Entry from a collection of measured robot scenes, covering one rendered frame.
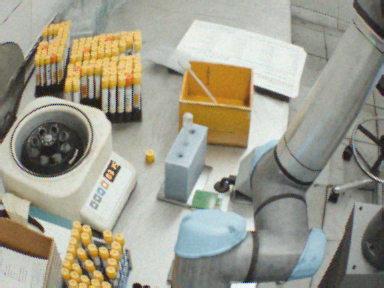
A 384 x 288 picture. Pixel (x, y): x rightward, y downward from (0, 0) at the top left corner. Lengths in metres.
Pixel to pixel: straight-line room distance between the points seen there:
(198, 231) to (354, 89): 0.25
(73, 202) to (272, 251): 0.45
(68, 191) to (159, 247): 0.19
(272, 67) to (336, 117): 0.76
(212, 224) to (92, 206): 0.44
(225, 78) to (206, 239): 0.69
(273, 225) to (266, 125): 0.60
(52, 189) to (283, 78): 0.64
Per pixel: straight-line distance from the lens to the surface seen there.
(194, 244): 0.70
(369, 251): 1.02
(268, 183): 0.80
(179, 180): 1.13
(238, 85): 1.35
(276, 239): 0.73
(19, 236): 1.00
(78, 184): 1.06
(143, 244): 1.12
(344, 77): 0.70
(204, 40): 1.54
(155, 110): 1.35
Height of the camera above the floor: 1.77
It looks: 44 degrees down
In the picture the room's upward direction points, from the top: 3 degrees clockwise
